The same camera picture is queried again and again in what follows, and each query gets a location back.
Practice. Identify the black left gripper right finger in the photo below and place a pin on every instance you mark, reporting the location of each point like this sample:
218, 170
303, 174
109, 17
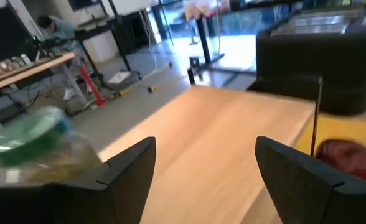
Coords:
320, 199

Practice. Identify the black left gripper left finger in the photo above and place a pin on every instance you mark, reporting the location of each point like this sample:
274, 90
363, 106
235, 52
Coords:
77, 202

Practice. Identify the yellow cloth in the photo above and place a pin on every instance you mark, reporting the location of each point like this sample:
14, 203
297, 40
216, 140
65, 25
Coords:
341, 130

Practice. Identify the red pole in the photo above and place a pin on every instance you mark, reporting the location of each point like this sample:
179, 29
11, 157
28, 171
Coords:
91, 85

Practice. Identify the black toaster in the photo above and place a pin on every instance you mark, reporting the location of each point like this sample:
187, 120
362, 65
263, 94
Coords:
310, 62

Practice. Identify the wooden background table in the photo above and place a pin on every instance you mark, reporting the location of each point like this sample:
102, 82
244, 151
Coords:
30, 70

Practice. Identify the person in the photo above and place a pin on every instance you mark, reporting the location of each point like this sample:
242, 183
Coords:
61, 29

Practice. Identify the black background desk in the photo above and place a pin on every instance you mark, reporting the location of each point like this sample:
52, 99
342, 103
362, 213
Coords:
96, 29

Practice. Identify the black background screen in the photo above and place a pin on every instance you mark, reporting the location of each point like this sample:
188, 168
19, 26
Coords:
5, 34

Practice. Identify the black floor stand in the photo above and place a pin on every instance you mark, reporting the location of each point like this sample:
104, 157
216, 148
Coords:
204, 40

